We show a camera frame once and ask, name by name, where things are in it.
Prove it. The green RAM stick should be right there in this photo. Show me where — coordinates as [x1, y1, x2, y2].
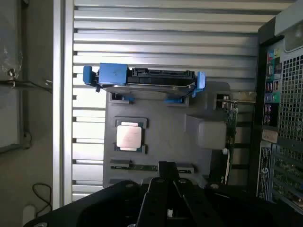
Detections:
[110, 164, 195, 172]

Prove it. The silver CPU chip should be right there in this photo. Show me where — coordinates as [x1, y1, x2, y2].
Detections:
[115, 121, 144, 151]

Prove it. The grey plastic parts rack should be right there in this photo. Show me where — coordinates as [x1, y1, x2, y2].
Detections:
[102, 81, 234, 190]

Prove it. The green graphics card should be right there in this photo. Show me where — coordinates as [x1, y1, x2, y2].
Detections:
[216, 92, 258, 185]

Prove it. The small white floor object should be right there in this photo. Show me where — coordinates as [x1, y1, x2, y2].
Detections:
[22, 205, 37, 227]

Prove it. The hard disk in blue caddy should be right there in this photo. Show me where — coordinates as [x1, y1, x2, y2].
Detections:
[82, 62, 207, 106]

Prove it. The aluminium table edge profile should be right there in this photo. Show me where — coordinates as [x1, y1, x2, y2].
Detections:
[53, 0, 75, 210]

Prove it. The black PC case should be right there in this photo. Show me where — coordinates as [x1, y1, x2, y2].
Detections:
[256, 0, 303, 215]

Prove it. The grey metal cabinet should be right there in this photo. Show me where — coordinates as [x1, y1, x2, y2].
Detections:
[0, 0, 32, 155]

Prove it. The thin black floor cable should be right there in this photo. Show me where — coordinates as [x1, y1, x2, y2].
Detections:
[32, 183, 53, 218]

